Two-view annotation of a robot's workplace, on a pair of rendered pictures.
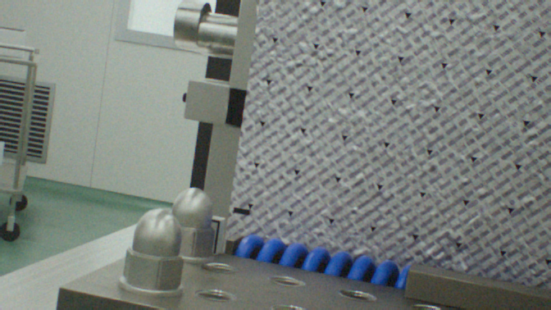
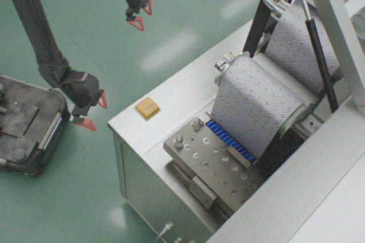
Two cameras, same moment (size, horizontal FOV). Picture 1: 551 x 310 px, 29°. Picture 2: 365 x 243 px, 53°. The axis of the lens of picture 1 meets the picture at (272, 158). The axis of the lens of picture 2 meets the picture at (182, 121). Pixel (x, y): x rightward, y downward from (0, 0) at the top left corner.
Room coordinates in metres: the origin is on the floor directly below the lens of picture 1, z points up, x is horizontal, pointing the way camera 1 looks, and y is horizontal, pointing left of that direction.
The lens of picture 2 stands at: (0.03, -0.19, 2.18)
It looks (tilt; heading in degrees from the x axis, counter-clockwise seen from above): 59 degrees down; 24
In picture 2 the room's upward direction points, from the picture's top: 11 degrees clockwise
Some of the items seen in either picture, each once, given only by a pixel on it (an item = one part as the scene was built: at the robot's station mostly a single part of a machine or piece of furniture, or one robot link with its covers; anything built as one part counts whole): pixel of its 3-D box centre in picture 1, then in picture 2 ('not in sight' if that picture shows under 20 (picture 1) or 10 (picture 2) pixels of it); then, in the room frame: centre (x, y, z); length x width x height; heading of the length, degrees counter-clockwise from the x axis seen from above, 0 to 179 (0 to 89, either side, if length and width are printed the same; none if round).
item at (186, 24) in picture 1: (193, 25); (219, 64); (0.85, 0.08, 1.18); 0.04 x 0.02 x 0.04; 168
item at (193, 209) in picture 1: (190, 221); (196, 122); (0.67, 0.05, 1.05); 0.04 x 0.04 x 0.04
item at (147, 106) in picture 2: not in sight; (147, 107); (0.69, 0.27, 0.91); 0.07 x 0.07 x 0.02; 78
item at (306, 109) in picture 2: not in sight; (295, 121); (0.74, -0.24, 1.25); 0.15 x 0.01 x 0.15; 168
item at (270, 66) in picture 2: not in sight; (279, 88); (0.89, -0.14, 1.17); 0.26 x 0.12 x 0.12; 78
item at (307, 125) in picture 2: not in sight; (312, 126); (0.73, -0.28, 1.28); 0.06 x 0.05 x 0.02; 78
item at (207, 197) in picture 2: not in sight; (202, 193); (0.49, -0.10, 0.96); 0.10 x 0.03 x 0.11; 78
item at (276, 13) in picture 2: not in sight; (284, 12); (1.05, -0.02, 1.33); 0.06 x 0.06 x 0.06; 78
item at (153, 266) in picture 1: (156, 248); (179, 140); (0.58, 0.06, 1.05); 0.04 x 0.04 x 0.04
